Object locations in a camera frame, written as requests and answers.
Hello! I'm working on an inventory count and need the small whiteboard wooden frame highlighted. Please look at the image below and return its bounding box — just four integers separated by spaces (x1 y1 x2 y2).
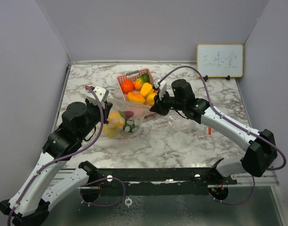
197 43 244 79

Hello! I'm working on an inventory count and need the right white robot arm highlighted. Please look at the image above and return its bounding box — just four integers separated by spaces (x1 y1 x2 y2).
150 79 277 184

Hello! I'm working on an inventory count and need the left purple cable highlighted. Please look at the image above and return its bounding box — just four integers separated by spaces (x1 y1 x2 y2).
7 86 104 226

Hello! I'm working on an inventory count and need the yellow toy fruit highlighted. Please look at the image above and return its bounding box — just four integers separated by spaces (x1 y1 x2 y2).
146 92 157 106

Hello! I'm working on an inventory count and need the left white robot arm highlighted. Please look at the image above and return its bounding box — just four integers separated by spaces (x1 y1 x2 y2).
0 99 113 226

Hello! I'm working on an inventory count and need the aluminium frame rail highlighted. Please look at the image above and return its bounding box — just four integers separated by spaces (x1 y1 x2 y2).
231 167 280 186

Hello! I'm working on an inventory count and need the purple toy sweet potato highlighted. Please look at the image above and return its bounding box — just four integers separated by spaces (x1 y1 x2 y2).
123 111 134 119

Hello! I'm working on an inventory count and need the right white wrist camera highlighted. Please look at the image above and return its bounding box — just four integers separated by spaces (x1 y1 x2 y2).
152 78 167 100

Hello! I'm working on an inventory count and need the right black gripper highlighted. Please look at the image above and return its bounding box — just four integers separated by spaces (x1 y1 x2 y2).
151 89 185 116

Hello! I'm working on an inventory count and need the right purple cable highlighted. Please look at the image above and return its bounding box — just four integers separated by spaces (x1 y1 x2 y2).
155 65 287 205

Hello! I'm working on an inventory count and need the yellow toy lemon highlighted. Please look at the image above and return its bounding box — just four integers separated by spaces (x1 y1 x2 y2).
102 125 120 137

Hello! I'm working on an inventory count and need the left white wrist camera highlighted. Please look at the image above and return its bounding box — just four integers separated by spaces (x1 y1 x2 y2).
85 85 110 108

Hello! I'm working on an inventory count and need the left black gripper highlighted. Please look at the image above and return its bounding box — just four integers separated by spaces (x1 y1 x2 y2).
77 97 112 140

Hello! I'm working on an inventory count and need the orange yellow toy mango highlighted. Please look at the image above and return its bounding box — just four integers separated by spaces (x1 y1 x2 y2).
127 92 146 105

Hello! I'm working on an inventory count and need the purple cable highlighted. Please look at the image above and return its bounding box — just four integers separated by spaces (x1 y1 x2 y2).
7 86 104 226
155 65 287 205

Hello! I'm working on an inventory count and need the clear zip top bag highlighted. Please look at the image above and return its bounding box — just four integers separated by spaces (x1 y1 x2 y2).
105 98 149 138

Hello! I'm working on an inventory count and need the green yellow toy mango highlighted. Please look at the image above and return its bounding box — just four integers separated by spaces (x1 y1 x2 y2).
134 73 149 90

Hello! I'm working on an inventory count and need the yellow orange toy pepper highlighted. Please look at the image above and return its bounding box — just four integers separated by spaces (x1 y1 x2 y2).
140 82 154 98

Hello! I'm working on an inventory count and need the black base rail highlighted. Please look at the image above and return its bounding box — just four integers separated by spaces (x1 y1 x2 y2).
80 168 237 202

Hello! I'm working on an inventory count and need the green toy lime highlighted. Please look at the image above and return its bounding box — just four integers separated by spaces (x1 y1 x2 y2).
123 119 139 133

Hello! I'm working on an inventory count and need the orange toy tangerine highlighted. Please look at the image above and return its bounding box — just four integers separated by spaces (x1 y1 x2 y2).
120 80 134 94

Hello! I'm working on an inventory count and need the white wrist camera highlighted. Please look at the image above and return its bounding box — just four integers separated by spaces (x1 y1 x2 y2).
152 78 167 100
85 85 110 108

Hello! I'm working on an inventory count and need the pink plastic basket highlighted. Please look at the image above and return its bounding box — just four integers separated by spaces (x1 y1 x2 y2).
116 68 154 107

